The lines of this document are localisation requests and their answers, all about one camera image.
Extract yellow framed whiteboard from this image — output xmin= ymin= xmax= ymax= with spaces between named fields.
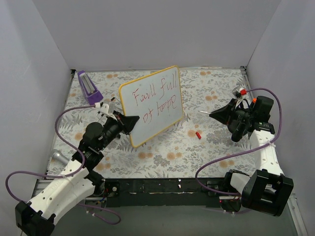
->
xmin=119 ymin=66 xmax=184 ymax=148

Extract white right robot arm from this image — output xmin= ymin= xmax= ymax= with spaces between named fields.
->
xmin=209 ymin=96 xmax=294 ymax=216

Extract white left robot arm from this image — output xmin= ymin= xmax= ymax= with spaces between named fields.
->
xmin=15 ymin=111 xmax=139 ymax=236

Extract black orange-tipped flashlight on stand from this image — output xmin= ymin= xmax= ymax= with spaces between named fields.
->
xmin=231 ymin=97 xmax=258 ymax=143

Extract purple metronome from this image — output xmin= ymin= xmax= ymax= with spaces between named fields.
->
xmin=77 ymin=70 xmax=103 ymax=105

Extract silver microphone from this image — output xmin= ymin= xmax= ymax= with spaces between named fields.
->
xmin=50 ymin=149 xmax=69 ymax=166

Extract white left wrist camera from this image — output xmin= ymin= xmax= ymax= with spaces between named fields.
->
xmin=99 ymin=102 xmax=116 ymax=116

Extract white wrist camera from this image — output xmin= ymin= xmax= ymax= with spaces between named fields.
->
xmin=232 ymin=86 xmax=247 ymax=107
xmin=99 ymin=102 xmax=116 ymax=116

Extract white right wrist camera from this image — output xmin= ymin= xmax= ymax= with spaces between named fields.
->
xmin=232 ymin=86 xmax=247 ymax=107

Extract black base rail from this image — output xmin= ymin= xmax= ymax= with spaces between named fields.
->
xmin=76 ymin=177 xmax=247 ymax=207

